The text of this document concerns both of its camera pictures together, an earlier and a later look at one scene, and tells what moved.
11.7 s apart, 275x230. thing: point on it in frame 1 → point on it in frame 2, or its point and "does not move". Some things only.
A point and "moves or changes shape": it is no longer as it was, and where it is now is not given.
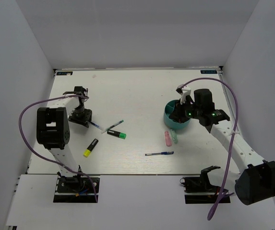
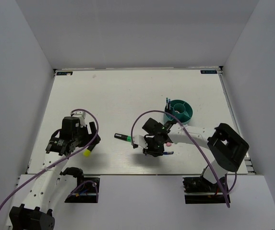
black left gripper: [82, 120] → [89, 136]
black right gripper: [177, 114] → [150, 151]
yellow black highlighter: [89, 150] does not move
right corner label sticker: [203, 72] does not move
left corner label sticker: [64, 73] does not move
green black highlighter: [121, 135] moves or changes shape
